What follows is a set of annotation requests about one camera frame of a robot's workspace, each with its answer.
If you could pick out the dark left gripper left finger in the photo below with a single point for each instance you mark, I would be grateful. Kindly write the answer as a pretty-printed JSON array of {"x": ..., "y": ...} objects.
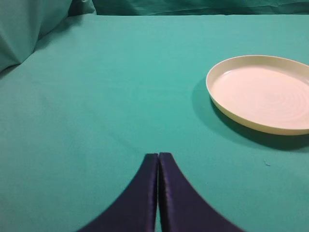
[{"x": 135, "y": 208}]

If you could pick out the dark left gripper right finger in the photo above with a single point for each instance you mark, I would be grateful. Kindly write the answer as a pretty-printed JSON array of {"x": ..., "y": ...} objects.
[{"x": 181, "y": 208}]

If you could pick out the pale yellow round plate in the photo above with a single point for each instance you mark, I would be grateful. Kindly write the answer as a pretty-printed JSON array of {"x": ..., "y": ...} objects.
[{"x": 265, "y": 93}]

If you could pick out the green table cloth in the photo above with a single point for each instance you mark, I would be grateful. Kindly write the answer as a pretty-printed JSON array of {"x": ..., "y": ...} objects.
[{"x": 99, "y": 92}]

